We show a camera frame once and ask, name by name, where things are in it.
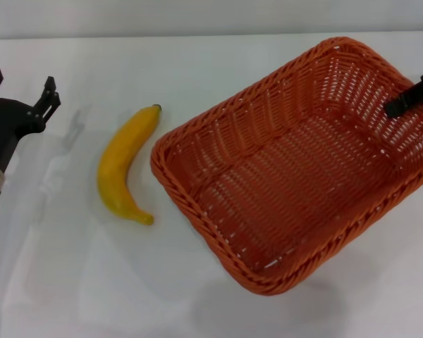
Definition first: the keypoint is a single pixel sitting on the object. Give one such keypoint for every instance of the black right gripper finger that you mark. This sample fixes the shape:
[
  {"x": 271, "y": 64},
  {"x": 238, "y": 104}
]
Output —
[{"x": 412, "y": 96}]

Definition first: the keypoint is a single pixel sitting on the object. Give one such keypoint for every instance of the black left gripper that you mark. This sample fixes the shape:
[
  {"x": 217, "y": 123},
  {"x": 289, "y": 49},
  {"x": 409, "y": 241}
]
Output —
[{"x": 3, "y": 134}]

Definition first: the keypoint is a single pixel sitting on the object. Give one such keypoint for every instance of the yellow banana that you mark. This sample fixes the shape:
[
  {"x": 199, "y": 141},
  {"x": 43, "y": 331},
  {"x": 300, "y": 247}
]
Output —
[{"x": 118, "y": 165}]

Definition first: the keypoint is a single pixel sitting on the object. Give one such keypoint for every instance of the orange woven plastic basket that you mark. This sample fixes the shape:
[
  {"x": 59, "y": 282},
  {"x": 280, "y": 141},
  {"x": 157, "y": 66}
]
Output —
[{"x": 296, "y": 183}]

